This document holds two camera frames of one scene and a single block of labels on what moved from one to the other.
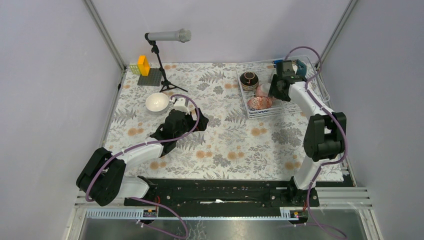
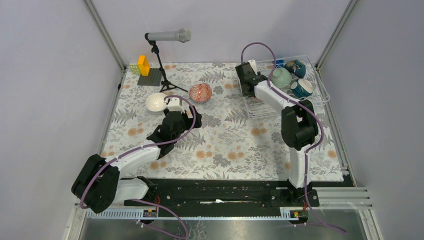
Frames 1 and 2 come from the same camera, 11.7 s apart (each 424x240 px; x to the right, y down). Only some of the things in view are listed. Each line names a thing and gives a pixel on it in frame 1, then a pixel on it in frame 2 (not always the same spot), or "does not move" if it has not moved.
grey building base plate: (154, 78) does not move
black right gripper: (273, 93) to (245, 95)
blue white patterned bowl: (261, 104) to (200, 92)
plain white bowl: (157, 103) does not move
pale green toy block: (134, 69) does not move
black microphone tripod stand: (167, 84) does not move
